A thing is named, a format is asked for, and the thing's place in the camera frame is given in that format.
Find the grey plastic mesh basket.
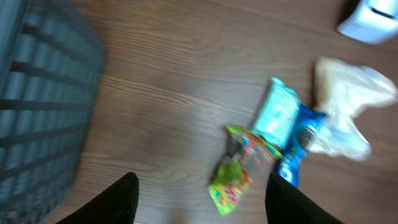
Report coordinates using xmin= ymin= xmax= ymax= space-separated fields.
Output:
xmin=1 ymin=0 xmax=105 ymax=223

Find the green gummy candy bag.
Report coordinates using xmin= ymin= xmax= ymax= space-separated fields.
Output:
xmin=208 ymin=125 xmax=282 ymax=216

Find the beige paper snack bag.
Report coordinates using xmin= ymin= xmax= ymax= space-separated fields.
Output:
xmin=308 ymin=57 xmax=397 ymax=161

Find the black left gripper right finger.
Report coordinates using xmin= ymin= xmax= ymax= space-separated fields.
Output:
xmin=265 ymin=172 xmax=343 ymax=224

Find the blue Oreo cookie pack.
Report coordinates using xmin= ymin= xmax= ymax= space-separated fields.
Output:
xmin=275 ymin=104 xmax=327 ymax=188

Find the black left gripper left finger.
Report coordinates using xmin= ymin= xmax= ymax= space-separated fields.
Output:
xmin=57 ymin=172 xmax=139 ymax=224

